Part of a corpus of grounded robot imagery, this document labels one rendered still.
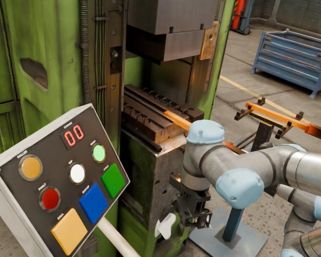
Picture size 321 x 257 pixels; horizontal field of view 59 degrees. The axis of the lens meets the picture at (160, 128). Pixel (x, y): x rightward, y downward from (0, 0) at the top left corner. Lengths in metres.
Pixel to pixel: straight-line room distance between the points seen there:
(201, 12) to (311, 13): 8.70
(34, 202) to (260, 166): 0.47
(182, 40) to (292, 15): 9.06
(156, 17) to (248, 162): 0.57
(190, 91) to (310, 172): 0.97
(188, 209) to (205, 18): 0.70
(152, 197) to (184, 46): 0.64
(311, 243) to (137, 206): 0.82
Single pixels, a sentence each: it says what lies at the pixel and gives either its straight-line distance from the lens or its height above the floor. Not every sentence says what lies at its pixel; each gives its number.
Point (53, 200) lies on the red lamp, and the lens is 0.71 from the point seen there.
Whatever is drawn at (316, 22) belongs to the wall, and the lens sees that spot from 9.64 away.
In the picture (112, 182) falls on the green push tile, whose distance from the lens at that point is 0.85.
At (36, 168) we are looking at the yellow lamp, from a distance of 0.69.
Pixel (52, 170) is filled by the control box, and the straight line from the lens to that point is 0.72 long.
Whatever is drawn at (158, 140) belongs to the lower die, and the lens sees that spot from 1.18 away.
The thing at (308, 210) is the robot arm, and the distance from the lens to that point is 0.99.
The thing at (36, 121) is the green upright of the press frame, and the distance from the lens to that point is 1.45.
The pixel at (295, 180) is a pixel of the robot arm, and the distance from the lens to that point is 0.59.
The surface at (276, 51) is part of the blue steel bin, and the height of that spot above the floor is 0.47.
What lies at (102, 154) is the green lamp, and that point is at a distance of 0.83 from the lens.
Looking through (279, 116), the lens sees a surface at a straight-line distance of 1.51.
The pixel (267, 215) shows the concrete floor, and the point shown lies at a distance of 2.39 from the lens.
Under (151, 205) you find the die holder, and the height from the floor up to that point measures 0.64.
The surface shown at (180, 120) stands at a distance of 1.19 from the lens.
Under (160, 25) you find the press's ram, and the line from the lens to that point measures 0.96.
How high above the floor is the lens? 1.58
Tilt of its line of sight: 31 degrees down
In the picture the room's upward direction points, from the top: 7 degrees clockwise
